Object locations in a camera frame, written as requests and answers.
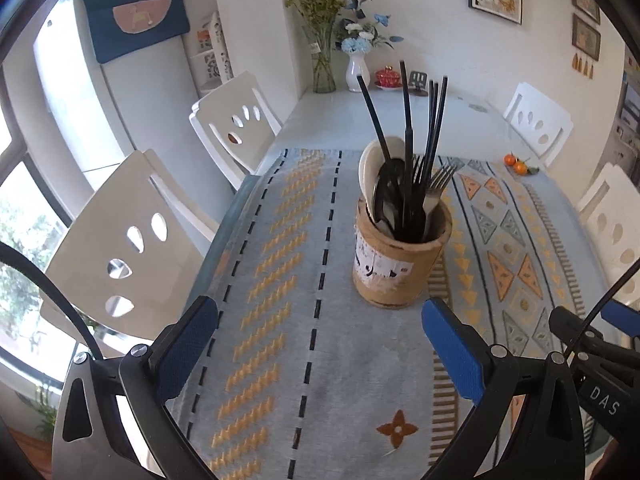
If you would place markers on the bamboo utensil holder cup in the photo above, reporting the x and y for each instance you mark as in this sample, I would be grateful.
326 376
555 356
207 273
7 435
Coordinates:
392 274

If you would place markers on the patterned blue table mat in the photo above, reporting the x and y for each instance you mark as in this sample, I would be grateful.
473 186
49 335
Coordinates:
304 379

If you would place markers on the black chopstick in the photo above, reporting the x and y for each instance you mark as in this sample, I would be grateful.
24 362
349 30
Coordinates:
407 182
425 172
441 101

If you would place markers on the blue wall hanging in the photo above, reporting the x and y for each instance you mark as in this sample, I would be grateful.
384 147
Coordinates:
119 27

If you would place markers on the white vase with flowers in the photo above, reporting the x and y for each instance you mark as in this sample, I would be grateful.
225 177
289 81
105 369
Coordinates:
356 35

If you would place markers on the white plastic rice paddle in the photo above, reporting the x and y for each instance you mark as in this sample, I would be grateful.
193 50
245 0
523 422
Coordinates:
371 161

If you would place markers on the white chair near right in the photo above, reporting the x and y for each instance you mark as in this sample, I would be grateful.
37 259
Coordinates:
609 211

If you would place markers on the red lidded bowl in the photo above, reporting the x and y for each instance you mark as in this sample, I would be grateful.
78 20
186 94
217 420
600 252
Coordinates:
388 78

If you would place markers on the white chair far right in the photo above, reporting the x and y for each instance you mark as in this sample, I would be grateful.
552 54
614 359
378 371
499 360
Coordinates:
541 123

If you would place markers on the steel fork large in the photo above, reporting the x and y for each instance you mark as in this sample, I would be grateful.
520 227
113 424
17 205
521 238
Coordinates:
435 189

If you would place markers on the orange mandarin near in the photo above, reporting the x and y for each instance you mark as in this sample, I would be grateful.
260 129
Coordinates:
520 168

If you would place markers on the white chair near left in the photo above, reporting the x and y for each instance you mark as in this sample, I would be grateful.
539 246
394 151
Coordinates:
126 262

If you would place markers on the framed picture lower right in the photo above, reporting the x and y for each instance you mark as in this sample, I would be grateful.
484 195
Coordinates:
586 38

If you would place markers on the steel fork small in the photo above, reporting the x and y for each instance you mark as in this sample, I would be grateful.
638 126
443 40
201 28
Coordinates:
418 189

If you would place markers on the framed picture upper right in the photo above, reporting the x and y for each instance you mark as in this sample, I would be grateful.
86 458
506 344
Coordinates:
590 8

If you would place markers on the glass vase green branches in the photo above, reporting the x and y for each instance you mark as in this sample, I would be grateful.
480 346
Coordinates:
319 17

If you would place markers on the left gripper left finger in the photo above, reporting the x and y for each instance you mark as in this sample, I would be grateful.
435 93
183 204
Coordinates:
90 441

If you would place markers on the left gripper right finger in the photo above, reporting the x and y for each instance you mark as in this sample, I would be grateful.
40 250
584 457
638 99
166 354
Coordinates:
547 441

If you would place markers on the large steel spoon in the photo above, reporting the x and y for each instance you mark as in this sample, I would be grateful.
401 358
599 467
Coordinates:
387 197

